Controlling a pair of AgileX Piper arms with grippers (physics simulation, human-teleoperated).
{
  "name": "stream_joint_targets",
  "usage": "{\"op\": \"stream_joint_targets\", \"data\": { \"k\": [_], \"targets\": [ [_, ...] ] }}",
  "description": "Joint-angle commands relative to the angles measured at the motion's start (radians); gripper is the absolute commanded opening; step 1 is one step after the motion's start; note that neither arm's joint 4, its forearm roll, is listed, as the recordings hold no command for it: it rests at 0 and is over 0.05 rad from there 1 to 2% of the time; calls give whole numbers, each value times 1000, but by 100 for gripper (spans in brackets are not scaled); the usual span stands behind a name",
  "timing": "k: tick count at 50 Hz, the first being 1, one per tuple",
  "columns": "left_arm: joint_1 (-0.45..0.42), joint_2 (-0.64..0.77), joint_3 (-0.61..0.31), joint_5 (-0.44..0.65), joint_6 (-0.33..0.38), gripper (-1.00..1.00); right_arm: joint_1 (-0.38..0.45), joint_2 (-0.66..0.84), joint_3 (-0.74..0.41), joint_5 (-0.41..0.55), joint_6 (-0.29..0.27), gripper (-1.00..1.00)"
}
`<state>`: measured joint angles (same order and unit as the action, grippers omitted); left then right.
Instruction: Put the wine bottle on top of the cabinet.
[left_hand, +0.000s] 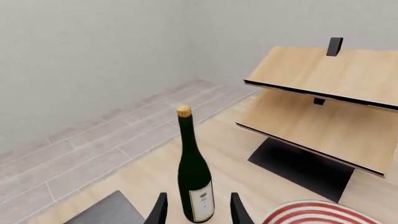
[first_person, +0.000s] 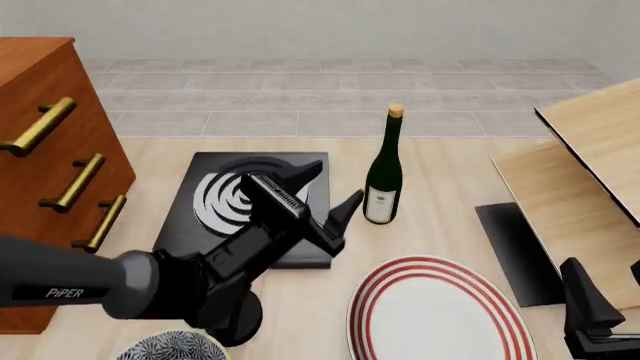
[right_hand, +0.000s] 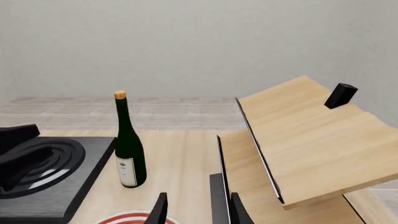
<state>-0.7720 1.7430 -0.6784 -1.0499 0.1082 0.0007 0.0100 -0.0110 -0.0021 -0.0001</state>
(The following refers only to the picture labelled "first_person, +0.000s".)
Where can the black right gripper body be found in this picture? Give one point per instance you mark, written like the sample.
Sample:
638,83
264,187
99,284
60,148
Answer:
600,347

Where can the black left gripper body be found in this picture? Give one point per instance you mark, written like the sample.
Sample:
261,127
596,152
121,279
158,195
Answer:
292,221

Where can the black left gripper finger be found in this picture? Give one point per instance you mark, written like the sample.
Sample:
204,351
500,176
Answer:
342,219
302,176

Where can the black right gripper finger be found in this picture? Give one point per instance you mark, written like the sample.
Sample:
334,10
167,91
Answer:
636,273
585,296

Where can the grey and black left robot arm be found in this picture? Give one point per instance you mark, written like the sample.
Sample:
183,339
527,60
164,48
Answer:
75,273

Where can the dark green wine bottle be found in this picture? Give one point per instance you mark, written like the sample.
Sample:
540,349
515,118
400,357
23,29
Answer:
383,180

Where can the wooden cabinet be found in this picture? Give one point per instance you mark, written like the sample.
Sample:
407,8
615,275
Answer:
45,75

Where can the pale wood box with black edges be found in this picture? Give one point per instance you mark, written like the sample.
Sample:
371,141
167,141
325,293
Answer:
565,198

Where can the flat black stove plate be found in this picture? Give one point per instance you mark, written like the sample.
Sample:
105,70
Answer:
190,225

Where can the white plate with red rings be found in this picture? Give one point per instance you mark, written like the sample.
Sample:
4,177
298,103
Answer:
430,318

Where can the black and white patterned bowl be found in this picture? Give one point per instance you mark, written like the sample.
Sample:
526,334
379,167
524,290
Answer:
170,347

